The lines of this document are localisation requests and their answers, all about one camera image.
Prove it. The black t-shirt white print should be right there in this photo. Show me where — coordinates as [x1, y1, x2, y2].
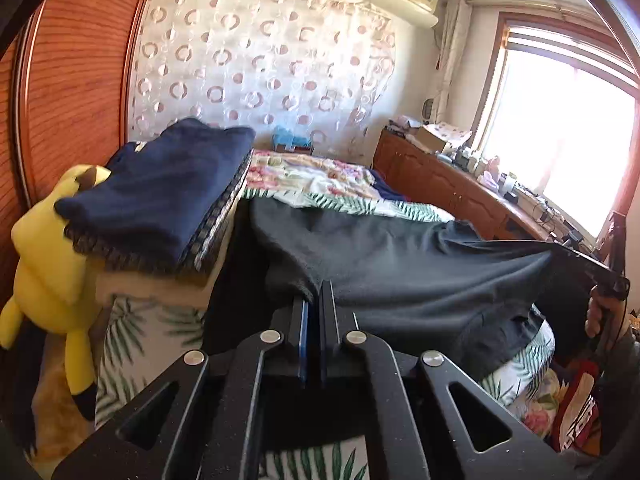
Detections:
[200, 196, 601, 451]

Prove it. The folded navy clothes stack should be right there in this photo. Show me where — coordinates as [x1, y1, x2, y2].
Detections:
[54, 117, 256, 274]

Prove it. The person right hand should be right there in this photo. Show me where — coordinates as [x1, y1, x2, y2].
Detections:
[585, 287, 630, 348]

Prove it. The palm leaf print blanket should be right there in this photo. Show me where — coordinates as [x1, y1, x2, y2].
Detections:
[92, 188, 558, 480]

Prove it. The pink item on cabinet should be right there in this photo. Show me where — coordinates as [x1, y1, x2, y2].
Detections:
[483, 155, 501, 183]

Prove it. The long wooden cabinet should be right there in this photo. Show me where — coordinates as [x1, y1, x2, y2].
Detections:
[372, 129, 549, 240]

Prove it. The yellow plush toy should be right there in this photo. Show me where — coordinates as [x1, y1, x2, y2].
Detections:
[1, 165, 111, 422]

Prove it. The cardboard box with floral paper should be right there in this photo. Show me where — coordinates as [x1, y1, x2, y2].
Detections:
[412, 122, 472, 153]

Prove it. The navy blue bed sheet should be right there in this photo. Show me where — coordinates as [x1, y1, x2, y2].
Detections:
[373, 181, 409, 202]

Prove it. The floral quilt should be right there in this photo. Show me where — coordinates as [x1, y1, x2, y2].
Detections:
[246, 151, 381, 200]

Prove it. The light blue toy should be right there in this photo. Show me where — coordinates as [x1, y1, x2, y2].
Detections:
[271, 126, 314, 155]

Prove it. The beige left window curtain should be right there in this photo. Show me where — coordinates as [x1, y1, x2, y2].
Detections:
[431, 0, 473, 122]

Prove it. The circle pattern sheer curtain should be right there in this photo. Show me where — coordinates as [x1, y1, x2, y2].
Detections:
[129, 0, 396, 163]

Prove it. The wooden louvered wardrobe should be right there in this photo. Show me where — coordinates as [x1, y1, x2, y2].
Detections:
[1, 0, 144, 300]

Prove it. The window with wooden frame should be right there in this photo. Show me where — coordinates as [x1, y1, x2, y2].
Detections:
[473, 11, 639, 248]

